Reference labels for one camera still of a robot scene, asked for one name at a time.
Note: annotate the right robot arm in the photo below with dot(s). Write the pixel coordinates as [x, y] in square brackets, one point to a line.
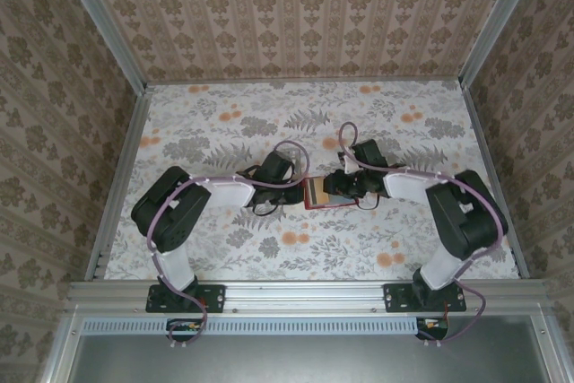
[466, 217]

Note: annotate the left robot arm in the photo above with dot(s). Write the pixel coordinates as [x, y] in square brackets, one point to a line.
[175, 212]

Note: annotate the floral patterned table cover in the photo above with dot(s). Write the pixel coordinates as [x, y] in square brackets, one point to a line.
[314, 257]

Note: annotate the black connector board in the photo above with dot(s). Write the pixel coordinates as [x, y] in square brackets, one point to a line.
[184, 328]
[432, 327]

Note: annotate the grey metal panel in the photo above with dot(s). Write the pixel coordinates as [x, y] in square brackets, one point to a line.
[291, 360]

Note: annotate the aluminium frame beam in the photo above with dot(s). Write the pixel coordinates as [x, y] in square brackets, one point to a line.
[305, 295]

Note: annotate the aluminium back rail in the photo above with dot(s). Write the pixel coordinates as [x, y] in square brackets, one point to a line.
[305, 82]

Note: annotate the aluminium side rail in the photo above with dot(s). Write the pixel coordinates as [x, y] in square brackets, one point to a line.
[480, 132]
[116, 185]

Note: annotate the aluminium frame post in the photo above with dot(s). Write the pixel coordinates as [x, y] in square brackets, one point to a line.
[103, 24]
[498, 20]

